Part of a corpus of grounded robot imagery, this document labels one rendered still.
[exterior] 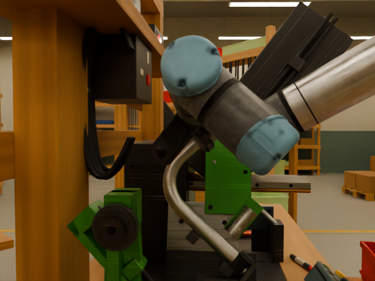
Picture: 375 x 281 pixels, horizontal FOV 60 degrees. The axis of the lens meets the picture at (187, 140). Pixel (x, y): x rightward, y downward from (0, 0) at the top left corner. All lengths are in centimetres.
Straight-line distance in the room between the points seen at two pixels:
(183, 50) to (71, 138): 37
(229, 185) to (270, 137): 46
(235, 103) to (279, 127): 6
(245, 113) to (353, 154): 1048
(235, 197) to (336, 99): 41
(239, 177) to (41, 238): 46
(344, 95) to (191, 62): 23
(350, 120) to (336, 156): 115
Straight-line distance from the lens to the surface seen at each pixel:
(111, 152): 119
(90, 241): 60
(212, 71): 39
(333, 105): 51
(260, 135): 38
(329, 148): 1053
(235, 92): 40
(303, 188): 97
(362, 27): 1132
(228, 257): 70
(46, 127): 66
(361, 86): 51
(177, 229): 84
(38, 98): 67
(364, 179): 681
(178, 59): 39
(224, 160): 83
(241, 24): 1026
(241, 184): 83
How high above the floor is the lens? 128
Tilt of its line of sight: 2 degrees down
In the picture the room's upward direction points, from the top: straight up
